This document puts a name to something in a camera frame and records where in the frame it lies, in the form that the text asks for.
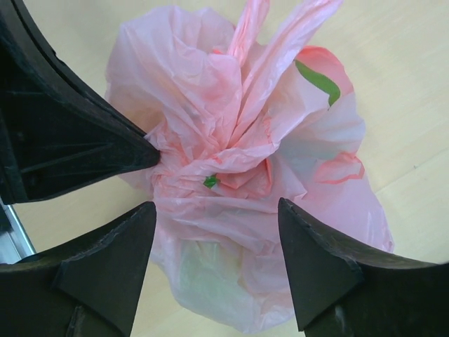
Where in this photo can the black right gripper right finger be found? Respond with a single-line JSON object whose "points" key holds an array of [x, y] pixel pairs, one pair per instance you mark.
{"points": [[343, 287]]}

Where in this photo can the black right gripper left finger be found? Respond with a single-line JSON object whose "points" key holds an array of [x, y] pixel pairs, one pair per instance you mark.
{"points": [[88, 286]]}

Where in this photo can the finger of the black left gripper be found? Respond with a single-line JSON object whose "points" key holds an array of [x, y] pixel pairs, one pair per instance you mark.
{"points": [[57, 134]]}

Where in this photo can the pink plastic bag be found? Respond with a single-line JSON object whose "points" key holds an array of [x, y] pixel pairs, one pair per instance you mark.
{"points": [[239, 126]]}

